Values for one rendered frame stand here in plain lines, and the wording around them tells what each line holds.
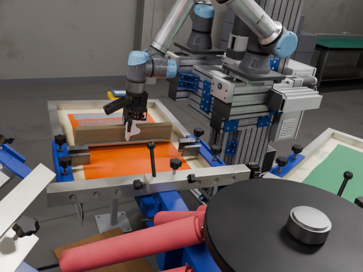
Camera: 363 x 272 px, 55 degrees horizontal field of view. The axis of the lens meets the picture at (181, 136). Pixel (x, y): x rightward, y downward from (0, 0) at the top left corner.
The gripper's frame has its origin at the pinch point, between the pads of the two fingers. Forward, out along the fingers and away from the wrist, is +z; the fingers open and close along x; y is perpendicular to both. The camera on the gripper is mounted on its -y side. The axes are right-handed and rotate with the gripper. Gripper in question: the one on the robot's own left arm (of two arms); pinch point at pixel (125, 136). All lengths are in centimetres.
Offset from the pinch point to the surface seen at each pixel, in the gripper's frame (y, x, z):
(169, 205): -1, -54, -4
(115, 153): -4.8, -5.5, 5.0
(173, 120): 28.4, 16.3, 0.3
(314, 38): 389, 322, -6
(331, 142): 106, -11, 1
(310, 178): 68, -38, 2
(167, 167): 12.5, -19.6, 4.2
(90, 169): -16.3, -16.1, 5.3
